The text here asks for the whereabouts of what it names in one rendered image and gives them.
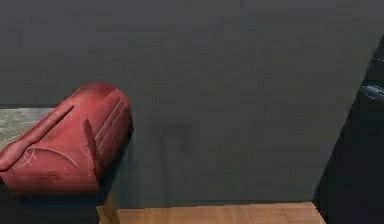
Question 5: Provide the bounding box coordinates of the red toaster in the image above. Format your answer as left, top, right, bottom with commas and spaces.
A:
0, 82, 135, 196

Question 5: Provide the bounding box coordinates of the black fridge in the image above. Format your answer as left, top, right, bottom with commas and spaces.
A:
313, 33, 384, 224

